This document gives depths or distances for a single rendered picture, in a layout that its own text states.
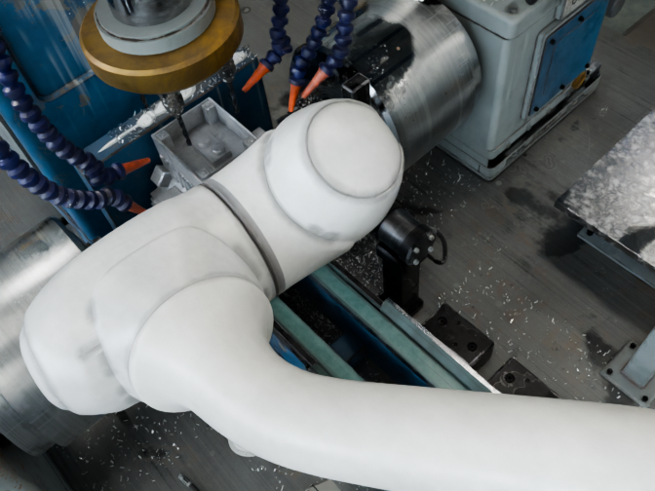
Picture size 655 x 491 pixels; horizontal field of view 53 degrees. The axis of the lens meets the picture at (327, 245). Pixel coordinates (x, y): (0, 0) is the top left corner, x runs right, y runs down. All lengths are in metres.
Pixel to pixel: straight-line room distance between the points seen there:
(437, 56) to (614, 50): 0.65
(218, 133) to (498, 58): 0.44
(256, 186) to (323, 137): 0.06
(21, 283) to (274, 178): 0.45
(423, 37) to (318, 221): 0.59
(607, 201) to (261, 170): 0.76
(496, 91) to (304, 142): 0.71
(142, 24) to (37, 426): 0.46
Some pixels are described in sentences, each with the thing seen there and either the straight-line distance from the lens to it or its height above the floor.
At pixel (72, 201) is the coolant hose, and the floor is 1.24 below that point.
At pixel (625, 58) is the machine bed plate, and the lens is 1.56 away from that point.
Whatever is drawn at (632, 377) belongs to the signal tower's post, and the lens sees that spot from 1.11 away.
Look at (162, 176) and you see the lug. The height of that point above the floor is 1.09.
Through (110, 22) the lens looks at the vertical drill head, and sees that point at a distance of 0.77.
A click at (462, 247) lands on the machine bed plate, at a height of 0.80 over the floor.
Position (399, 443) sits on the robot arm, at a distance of 0.35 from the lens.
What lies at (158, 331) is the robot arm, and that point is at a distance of 0.41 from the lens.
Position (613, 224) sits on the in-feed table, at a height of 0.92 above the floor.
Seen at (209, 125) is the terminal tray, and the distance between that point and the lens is 0.97.
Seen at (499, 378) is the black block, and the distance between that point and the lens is 1.01.
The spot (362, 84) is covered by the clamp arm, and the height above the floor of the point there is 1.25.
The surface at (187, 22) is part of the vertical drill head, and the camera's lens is 0.74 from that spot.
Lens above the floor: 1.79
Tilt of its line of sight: 56 degrees down
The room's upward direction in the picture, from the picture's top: 9 degrees counter-clockwise
